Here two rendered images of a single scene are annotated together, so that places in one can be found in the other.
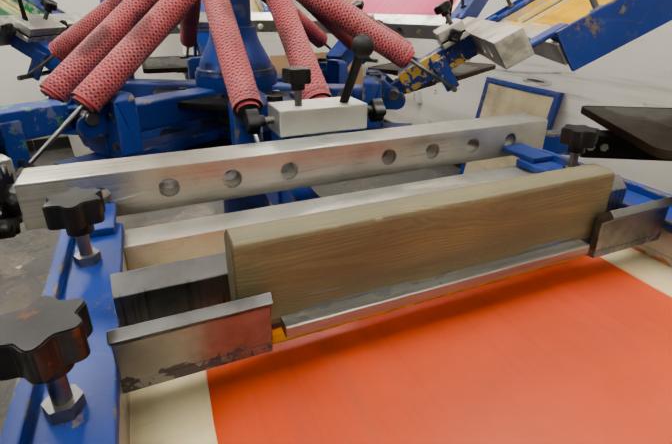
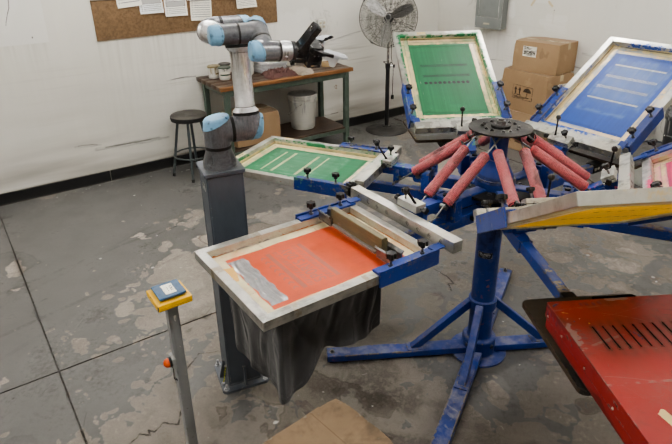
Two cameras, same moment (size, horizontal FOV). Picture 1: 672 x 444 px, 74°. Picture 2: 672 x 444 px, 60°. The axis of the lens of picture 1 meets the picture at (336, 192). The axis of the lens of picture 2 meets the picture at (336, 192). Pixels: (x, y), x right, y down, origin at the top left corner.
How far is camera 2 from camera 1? 2.38 m
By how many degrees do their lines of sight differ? 71
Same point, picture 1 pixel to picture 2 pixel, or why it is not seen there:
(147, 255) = (352, 210)
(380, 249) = (344, 222)
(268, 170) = (383, 209)
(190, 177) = (371, 201)
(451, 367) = (338, 245)
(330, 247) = (339, 216)
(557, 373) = (341, 254)
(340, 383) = (331, 236)
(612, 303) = (366, 262)
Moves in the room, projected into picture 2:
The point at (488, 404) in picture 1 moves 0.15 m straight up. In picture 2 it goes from (332, 248) to (331, 215)
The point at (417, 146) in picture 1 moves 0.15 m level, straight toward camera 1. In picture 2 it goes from (413, 224) to (378, 225)
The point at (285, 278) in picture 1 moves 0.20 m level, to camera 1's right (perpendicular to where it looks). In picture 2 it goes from (335, 217) to (344, 239)
